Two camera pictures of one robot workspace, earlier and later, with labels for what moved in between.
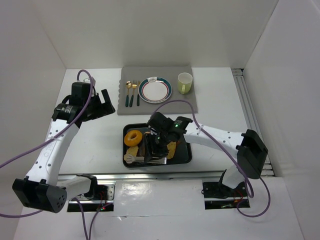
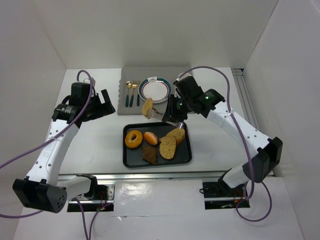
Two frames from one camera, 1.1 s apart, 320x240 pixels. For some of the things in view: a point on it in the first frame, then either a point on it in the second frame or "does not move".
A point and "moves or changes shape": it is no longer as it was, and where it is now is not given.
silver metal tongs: (129, 159) moves or changes shape
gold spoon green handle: (128, 85) does not move
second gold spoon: (134, 86) does not move
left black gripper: (100, 105) does not move
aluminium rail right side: (252, 119) does not move
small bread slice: (131, 150) to (147, 105)
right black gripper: (155, 149) to (171, 111)
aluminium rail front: (148, 176) does not move
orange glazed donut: (133, 142) does not move
